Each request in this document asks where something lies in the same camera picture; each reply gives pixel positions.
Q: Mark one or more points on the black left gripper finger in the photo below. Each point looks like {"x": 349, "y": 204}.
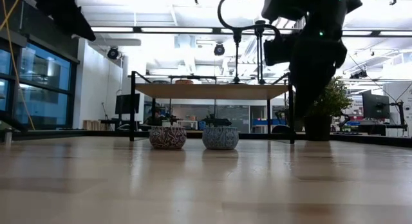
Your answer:
{"x": 80, "y": 26}

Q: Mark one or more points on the small white plant pot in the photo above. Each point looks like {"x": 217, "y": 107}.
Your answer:
{"x": 166, "y": 123}

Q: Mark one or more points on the black computer monitor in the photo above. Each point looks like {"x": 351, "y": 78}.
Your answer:
{"x": 127, "y": 104}
{"x": 375, "y": 105}

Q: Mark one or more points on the round black ceiling lamp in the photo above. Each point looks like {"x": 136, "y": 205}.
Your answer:
{"x": 219, "y": 49}
{"x": 113, "y": 53}

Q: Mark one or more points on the black track spotlight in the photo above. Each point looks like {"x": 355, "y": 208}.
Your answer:
{"x": 359, "y": 75}

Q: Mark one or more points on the large dark-framed window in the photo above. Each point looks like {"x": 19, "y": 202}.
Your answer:
{"x": 45, "y": 72}

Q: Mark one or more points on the black metal candlestick holder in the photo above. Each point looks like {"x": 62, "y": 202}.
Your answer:
{"x": 257, "y": 56}
{"x": 261, "y": 56}
{"x": 237, "y": 56}

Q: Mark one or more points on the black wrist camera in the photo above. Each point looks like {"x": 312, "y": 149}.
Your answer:
{"x": 277, "y": 50}

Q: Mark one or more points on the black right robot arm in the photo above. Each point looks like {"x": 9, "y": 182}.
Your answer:
{"x": 289, "y": 5}

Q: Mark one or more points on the green potted plant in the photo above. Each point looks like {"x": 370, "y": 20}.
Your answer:
{"x": 336, "y": 98}

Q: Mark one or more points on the wooden shelf with black legs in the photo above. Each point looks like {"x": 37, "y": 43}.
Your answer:
{"x": 209, "y": 91}

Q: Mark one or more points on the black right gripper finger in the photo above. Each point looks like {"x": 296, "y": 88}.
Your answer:
{"x": 309, "y": 92}

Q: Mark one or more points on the person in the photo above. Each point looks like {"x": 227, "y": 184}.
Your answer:
{"x": 156, "y": 116}

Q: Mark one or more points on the blue storage bin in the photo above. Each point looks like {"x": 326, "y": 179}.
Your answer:
{"x": 262, "y": 122}

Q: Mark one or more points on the purple patterned candle bowl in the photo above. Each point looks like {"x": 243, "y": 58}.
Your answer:
{"x": 167, "y": 138}

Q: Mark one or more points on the wooden crates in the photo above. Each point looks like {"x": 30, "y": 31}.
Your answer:
{"x": 91, "y": 125}

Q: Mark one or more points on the small grey post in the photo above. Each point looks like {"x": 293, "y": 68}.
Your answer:
{"x": 8, "y": 137}

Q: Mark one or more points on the black background robot arm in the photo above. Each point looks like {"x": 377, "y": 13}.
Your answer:
{"x": 219, "y": 121}

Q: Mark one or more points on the blue patterned candle bowl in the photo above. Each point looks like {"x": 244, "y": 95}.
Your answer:
{"x": 220, "y": 138}

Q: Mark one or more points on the dark office chair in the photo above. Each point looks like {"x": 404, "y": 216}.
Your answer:
{"x": 280, "y": 129}

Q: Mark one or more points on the long ceiling light bar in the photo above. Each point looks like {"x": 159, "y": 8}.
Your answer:
{"x": 161, "y": 30}

